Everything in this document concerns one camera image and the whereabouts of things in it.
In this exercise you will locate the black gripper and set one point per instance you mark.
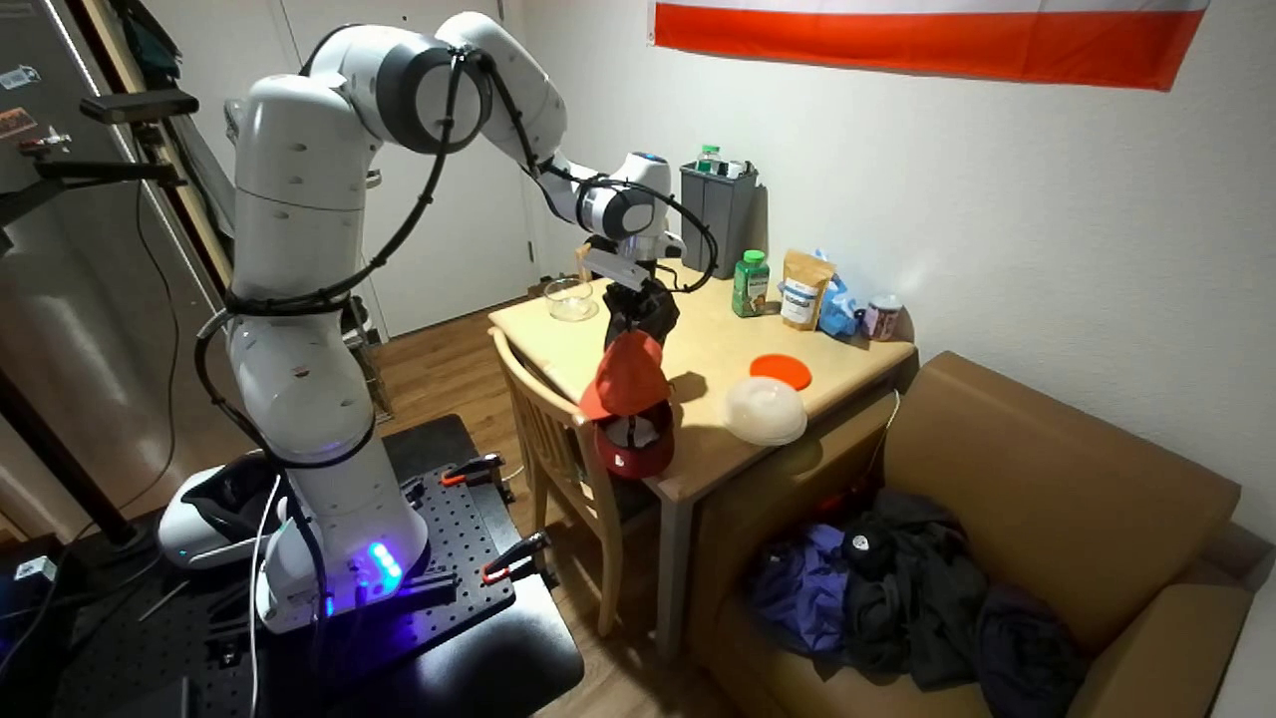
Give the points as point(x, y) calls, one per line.
point(637, 307)

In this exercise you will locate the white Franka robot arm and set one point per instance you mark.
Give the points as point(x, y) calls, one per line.
point(304, 174)

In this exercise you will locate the black baseball cap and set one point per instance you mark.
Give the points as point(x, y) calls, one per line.
point(670, 313)

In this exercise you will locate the clear glass bowl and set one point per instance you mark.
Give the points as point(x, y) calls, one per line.
point(572, 307)

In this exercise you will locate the green plastic bottle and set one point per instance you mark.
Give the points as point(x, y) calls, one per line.
point(751, 287)

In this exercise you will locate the grey plastic bin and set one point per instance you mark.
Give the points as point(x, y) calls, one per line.
point(722, 220)

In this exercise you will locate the orange plate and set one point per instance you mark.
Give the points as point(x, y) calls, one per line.
point(784, 372)

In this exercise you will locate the white plastic bowl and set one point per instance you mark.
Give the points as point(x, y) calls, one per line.
point(766, 413)

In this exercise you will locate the light wooden chair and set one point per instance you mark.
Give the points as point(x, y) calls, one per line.
point(561, 479)

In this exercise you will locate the brown paper pouch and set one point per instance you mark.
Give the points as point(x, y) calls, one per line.
point(802, 295)

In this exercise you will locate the green capped bottle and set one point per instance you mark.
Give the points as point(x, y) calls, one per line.
point(713, 156)

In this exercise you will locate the blue plastic bag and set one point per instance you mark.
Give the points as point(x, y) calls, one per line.
point(837, 313)

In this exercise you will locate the purple cloth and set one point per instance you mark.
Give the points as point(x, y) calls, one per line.
point(802, 591)

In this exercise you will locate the black clothes pile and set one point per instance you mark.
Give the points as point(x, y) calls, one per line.
point(929, 602)

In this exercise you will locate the red and white banner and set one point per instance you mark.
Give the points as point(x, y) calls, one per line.
point(929, 41)

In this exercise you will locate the brown sofa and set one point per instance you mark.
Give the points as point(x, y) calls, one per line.
point(1063, 506)

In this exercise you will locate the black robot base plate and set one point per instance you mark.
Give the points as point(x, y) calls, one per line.
point(451, 623)

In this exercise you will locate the black camera on stand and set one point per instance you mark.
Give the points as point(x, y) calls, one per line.
point(134, 106)

